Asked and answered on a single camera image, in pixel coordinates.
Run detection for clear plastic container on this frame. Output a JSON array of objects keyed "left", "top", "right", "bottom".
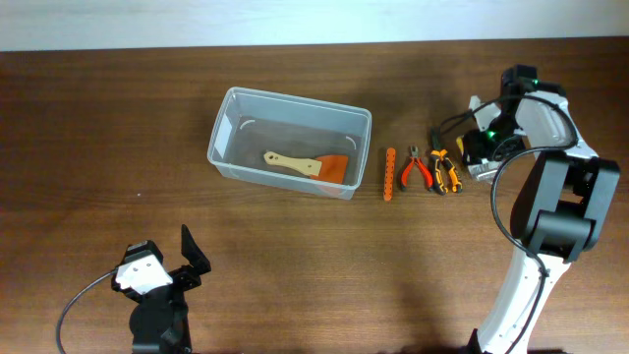
[{"left": 206, "top": 87, "right": 372, "bottom": 200}]

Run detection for black right camera cable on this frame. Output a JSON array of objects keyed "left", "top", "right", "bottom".
[{"left": 434, "top": 93, "right": 581, "bottom": 354}]

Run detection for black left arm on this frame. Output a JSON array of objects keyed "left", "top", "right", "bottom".
[{"left": 111, "top": 225, "right": 211, "bottom": 354}]

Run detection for orange perforated strip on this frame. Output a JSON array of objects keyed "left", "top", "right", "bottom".
[{"left": 383, "top": 147, "right": 396, "bottom": 202}]

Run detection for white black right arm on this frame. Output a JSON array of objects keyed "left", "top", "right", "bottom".
[{"left": 457, "top": 65, "right": 620, "bottom": 353}]

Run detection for red handled small pliers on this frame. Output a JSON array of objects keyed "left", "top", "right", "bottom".
[{"left": 397, "top": 145, "right": 435, "bottom": 193}]

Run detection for orange scraper wooden handle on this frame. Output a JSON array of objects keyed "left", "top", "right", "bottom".
[{"left": 259, "top": 150, "right": 354, "bottom": 200}]

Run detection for clear box of coloured bits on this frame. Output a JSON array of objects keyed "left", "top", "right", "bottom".
[{"left": 456, "top": 136, "right": 500, "bottom": 185}]

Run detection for orange black long-nose pliers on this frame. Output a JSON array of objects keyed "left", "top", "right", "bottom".
[{"left": 429, "top": 127, "right": 463, "bottom": 196}]

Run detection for black left camera cable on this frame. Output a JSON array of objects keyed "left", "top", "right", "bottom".
[{"left": 55, "top": 268, "right": 119, "bottom": 354}]

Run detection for black camera cable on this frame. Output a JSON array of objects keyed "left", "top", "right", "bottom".
[
  {"left": 55, "top": 268, "right": 119, "bottom": 354},
  {"left": 434, "top": 93, "right": 581, "bottom": 354}
]

